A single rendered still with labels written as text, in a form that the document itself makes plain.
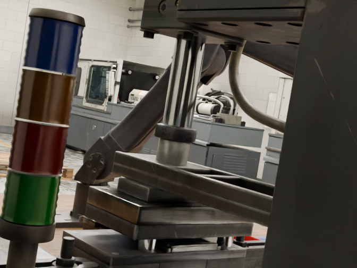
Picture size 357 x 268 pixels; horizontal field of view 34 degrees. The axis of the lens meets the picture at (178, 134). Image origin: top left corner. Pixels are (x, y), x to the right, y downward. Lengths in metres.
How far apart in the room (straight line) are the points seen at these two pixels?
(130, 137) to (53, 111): 0.65
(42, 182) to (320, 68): 0.23
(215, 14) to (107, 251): 0.26
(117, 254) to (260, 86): 9.26
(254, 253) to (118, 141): 0.37
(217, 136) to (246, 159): 0.63
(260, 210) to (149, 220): 0.14
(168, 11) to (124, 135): 0.43
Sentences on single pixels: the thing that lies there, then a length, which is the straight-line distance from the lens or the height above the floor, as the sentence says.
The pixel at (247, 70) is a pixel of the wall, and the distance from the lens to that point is 10.12.
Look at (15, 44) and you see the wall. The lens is 12.17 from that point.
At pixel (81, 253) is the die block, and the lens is 0.66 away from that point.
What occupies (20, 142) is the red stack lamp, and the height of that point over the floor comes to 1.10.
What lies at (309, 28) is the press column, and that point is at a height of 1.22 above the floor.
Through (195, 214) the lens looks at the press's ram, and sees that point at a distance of 0.67.
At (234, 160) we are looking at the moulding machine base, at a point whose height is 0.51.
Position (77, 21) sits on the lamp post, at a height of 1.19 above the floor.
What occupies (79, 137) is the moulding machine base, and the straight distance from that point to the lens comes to 10.48.
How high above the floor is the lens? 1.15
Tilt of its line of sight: 3 degrees down
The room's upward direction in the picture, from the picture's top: 9 degrees clockwise
